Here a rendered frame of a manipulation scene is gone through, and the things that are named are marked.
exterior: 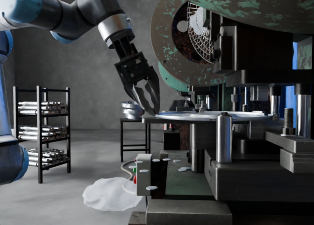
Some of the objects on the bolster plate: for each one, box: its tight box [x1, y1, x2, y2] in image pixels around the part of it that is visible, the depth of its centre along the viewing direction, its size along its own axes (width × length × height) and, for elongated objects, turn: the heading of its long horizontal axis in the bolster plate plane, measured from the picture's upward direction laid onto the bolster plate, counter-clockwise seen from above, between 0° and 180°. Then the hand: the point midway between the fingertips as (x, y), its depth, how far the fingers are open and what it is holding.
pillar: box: [271, 96, 279, 115], centre depth 77 cm, size 2×2×14 cm
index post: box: [216, 112, 233, 163], centre depth 52 cm, size 3×3×10 cm
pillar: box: [297, 95, 308, 138], centre depth 61 cm, size 2×2×14 cm
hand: (154, 111), depth 69 cm, fingers closed
